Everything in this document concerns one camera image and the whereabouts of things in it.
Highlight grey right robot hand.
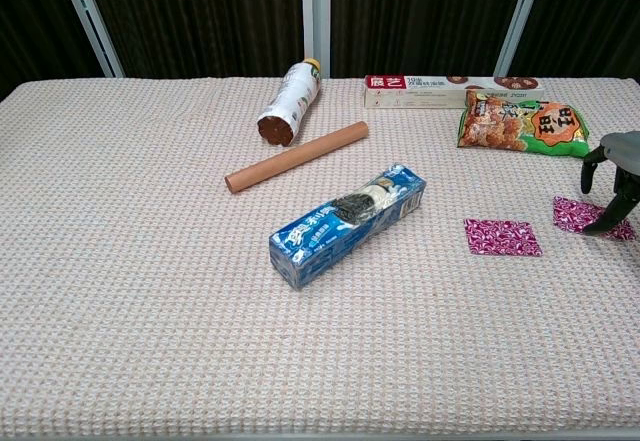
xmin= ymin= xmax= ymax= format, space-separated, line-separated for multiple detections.
xmin=579 ymin=130 xmax=640 ymax=237

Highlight orange green snack bag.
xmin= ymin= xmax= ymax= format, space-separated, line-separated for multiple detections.
xmin=456 ymin=89 xmax=595 ymax=161

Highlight white red baking paper box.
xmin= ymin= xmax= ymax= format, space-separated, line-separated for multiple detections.
xmin=363 ymin=74 xmax=546 ymax=110

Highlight blue Oreo cookie box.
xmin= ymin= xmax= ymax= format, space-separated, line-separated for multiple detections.
xmin=268 ymin=162 xmax=428 ymax=291

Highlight wooden rolling pin rod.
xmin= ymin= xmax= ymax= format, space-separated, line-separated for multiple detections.
xmin=224 ymin=120 xmax=370 ymax=195

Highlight white labelled drink bottle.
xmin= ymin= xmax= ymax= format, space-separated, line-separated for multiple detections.
xmin=256 ymin=57 xmax=322 ymax=148

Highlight pink woven tablecloth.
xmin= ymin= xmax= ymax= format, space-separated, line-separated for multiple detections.
xmin=0 ymin=76 xmax=640 ymax=437

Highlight grey metal partition post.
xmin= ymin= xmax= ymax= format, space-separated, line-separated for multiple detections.
xmin=53 ymin=0 xmax=125 ymax=79
xmin=300 ymin=0 xmax=332 ymax=80
xmin=493 ymin=0 xmax=549 ymax=79

